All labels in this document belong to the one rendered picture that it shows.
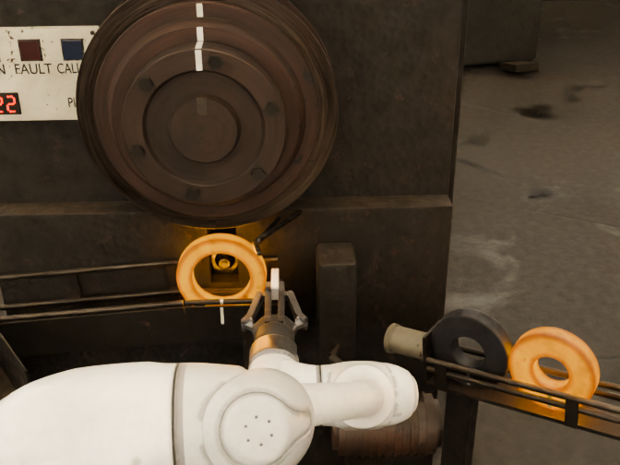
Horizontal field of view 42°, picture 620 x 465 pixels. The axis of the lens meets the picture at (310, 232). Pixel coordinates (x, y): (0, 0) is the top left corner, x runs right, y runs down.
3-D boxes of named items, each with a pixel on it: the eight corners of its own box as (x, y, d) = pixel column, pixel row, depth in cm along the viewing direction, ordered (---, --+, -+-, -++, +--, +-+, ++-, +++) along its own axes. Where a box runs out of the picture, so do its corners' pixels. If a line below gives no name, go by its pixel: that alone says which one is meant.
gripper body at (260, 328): (251, 365, 150) (253, 333, 158) (297, 364, 150) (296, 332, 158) (249, 334, 146) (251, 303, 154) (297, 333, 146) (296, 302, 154)
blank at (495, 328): (435, 299, 154) (428, 307, 151) (515, 316, 145) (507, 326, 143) (438, 368, 160) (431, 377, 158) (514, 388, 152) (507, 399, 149)
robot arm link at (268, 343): (300, 389, 146) (299, 366, 151) (299, 351, 141) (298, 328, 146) (249, 390, 146) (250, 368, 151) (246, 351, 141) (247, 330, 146)
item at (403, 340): (398, 342, 165) (396, 317, 163) (438, 353, 160) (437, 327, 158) (384, 358, 161) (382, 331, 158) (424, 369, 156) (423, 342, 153)
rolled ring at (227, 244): (265, 239, 161) (265, 231, 164) (172, 240, 161) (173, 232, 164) (268, 316, 170) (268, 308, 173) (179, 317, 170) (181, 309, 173)
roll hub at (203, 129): (135, 194, 149) (116, 42, 136) (287, 191, 150) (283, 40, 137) (129, 208, 144) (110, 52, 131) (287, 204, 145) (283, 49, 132)
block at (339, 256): (315, 333, 181) (315, 239, 170) (351, 332, 181) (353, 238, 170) (317, 363, 172) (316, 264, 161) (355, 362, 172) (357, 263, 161)
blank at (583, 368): (514, 316, 145) (506, 326, 143) (602, 336, 137) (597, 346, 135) (514, 388, 152) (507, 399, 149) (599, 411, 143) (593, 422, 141)
